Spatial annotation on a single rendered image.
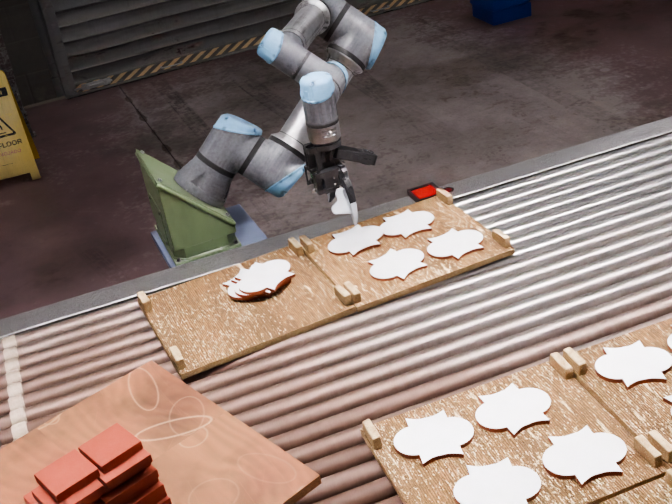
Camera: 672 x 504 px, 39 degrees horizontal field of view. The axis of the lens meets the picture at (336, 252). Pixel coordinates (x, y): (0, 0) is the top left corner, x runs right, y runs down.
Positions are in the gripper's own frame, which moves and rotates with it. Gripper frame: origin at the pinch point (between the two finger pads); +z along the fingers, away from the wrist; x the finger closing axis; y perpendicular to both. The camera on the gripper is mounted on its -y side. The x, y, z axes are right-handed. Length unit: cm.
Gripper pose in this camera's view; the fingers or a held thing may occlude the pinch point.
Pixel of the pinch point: (345, 213)
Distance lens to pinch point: 230.9
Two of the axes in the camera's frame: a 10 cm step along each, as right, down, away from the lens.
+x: 4.1, 4.1, -8.2
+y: -9.0, 3.2, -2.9
